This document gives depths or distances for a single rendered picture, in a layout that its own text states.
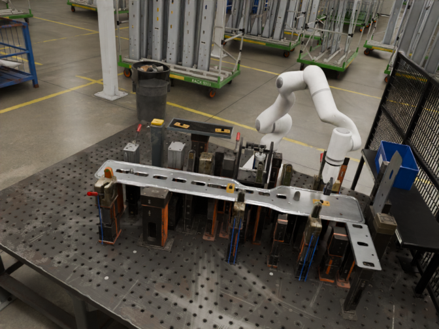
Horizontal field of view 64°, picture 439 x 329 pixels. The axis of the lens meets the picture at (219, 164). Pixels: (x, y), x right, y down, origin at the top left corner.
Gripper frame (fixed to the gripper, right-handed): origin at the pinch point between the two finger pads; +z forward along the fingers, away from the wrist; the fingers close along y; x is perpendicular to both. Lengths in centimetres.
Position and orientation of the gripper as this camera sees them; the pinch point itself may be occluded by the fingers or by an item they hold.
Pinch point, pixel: (325, 188)
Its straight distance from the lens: 182.6
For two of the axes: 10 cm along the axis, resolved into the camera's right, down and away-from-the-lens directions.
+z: -0.9, 8.5, 5.2
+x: 9.9, 1.5, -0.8
